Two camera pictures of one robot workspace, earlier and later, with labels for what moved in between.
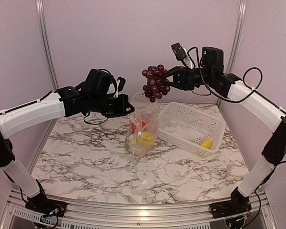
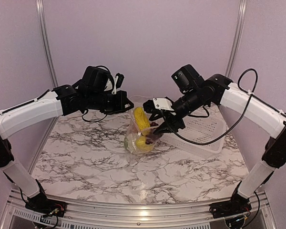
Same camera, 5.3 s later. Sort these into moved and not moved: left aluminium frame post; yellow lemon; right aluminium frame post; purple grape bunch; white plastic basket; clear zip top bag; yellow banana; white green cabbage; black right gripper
Moved: yellow banana; black right gripper; purple grape bunch; yellow lemon
Not moved: left aluminium frame post; white green cabbage; white plastic basket; clear zip top bag; right aluminium frame post
